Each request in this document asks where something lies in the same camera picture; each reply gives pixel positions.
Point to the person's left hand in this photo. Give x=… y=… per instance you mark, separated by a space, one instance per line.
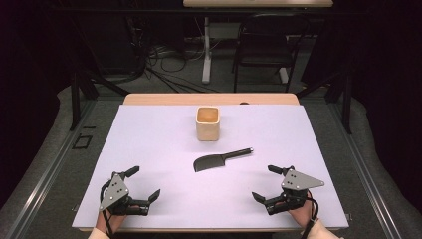
x=113 y=221

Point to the white-legged desk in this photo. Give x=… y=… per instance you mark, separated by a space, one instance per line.
x=207 y=49

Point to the black metal stand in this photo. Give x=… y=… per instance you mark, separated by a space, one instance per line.
x=75 y=99
x=346 y=99

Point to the black folding chair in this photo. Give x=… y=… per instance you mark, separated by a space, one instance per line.
x=265 y=49

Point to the person's right cream sleeve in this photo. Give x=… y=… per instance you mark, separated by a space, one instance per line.
x=326 y=233

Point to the person's cream sleeve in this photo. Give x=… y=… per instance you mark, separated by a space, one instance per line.
x=97 y=234
x=326 y=233

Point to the beige square cup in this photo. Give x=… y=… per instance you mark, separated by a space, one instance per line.
x=207 y=127

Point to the person's left cream sleeve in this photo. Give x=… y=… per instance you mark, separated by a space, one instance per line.
x=97 y=234

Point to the black knife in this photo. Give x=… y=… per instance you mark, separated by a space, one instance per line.
x=212 y=161

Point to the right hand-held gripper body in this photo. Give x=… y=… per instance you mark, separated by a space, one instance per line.
x=293 y=186

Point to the person's right hand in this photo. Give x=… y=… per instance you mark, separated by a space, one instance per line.
x=303 y=215

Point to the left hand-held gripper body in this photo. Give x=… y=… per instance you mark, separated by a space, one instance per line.
x=114 y=194

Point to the white table mat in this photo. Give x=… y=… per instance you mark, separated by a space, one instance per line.
x=166 y=199

